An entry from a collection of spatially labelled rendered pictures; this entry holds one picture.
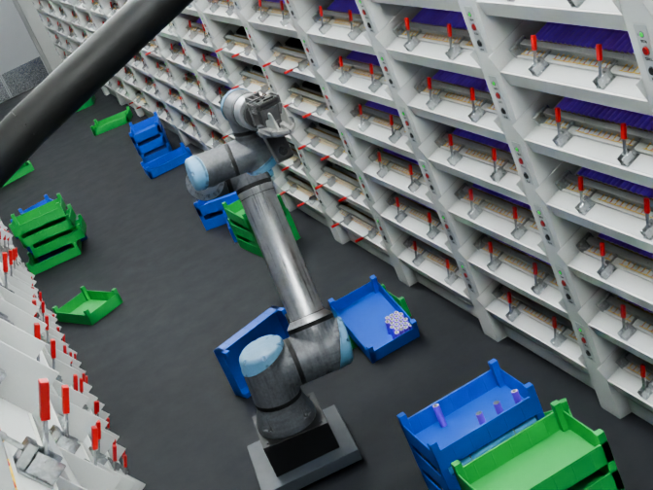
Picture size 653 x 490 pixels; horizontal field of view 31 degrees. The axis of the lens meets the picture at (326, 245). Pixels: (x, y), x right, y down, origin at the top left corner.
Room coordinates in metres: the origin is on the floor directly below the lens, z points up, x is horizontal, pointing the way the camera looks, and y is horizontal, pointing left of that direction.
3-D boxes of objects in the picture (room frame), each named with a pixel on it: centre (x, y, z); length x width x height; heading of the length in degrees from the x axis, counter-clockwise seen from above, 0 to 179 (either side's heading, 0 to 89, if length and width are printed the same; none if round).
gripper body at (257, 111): (2.78, 0.01, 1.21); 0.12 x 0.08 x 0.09; 15
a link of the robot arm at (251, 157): (2.94, 0.08, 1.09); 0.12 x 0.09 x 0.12; 96
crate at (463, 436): (2.52, -0.16, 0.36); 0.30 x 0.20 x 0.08; 103
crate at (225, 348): (3.90, 0.38, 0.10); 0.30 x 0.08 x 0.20; 123
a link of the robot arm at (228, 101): (2.94, 0.06, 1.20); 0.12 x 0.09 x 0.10; 15
